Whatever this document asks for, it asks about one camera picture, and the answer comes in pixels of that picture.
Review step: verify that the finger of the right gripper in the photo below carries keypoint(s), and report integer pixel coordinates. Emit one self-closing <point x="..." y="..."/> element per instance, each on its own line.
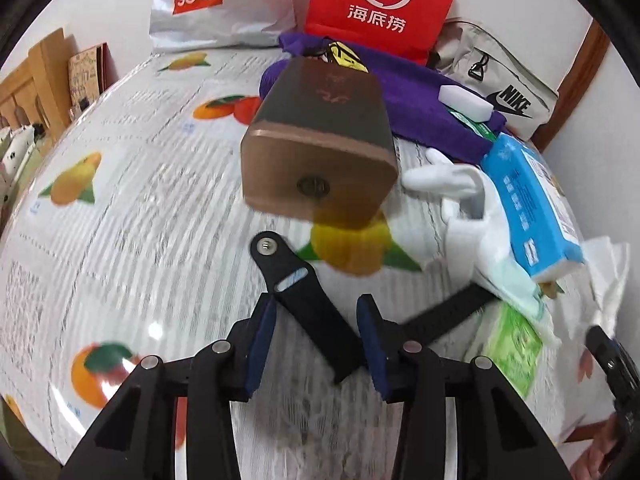
<point x="606" y="351"/>

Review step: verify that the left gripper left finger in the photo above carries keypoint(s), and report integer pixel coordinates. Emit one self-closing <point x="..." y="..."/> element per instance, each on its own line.
<point x="134" y="435"/>

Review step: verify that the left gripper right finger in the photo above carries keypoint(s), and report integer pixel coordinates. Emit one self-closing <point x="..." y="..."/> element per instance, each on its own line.
<point x="497" y="436"/>

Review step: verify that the green tissue pack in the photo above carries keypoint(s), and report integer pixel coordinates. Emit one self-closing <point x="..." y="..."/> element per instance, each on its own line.
<point x="507" y="338"/>

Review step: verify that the white sponge block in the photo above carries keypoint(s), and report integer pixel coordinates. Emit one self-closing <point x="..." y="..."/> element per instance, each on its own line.
<point x="465" y="102"/>

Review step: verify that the yellow Adidas pouch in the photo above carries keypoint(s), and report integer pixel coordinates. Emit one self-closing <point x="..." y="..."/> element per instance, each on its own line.
<point x="335" y="52"/>

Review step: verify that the green wet wipe packet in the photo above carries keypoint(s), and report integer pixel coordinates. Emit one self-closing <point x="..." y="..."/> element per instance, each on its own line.
<point x="479" y="128"/>

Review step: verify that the person's right hand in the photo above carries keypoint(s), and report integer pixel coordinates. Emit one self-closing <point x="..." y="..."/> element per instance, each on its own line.
<point x="589" y="465"/>

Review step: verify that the blue tissue box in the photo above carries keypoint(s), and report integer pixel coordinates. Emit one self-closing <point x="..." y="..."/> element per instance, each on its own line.
<point x="544" y="237"/>

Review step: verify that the fruit print tablecloth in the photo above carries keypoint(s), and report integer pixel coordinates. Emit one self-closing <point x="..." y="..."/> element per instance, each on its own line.
<point x="159" y="263"/>

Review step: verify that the dark green tea box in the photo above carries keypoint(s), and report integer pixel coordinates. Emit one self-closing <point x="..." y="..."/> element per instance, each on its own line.
<point x="320" y="147"/>

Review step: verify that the panda plush pillow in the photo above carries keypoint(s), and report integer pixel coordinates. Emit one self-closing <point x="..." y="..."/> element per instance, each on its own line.
<point x="15" y="145"/>

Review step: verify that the purple towel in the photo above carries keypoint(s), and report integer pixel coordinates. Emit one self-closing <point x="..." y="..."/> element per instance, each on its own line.
<point x="410" y="92"/>

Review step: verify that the grey Nike waist bag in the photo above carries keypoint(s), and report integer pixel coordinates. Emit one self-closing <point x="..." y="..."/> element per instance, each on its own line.
<point x="472" y="56"/>

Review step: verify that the wooden headboard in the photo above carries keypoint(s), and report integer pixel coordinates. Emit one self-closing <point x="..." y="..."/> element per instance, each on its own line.
<point x="38" y="90"/>

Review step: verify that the patterned notebook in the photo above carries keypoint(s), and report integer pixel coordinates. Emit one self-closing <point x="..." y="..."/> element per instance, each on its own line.
<point x="86" y="78"/>

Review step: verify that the red Haidilao paper bag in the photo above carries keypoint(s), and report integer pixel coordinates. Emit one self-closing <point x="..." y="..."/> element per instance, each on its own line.
<point x="404" y="28"/>

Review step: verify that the white Miniso plastic bag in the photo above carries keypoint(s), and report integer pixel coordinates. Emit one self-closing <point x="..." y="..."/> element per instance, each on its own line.
<point x="186" y="25"/>

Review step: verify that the brown door frame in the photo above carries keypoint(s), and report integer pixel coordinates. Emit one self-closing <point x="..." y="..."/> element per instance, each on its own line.
<point x="575" y="84"/>

